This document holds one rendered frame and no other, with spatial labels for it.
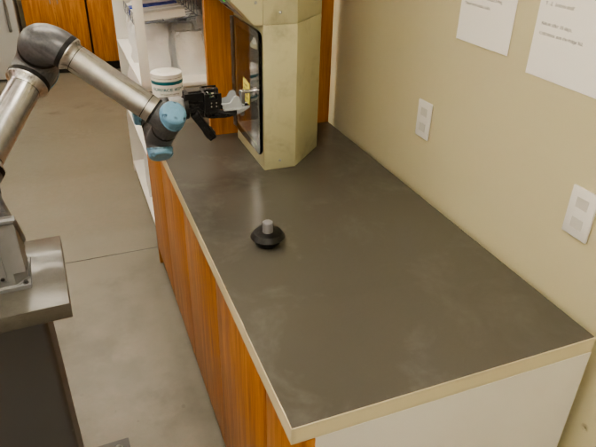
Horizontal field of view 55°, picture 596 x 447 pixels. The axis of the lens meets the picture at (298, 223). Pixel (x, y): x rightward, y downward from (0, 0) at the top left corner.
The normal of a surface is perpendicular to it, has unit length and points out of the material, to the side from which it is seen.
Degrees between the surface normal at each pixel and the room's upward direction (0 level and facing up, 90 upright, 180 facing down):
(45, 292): 0
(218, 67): 90
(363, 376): 0
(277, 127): 90
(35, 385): 90
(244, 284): 0
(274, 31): 90
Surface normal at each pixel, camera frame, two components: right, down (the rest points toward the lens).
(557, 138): -0.93, 0.17
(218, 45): 0.36, 0.47
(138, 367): 0.02, -0.87
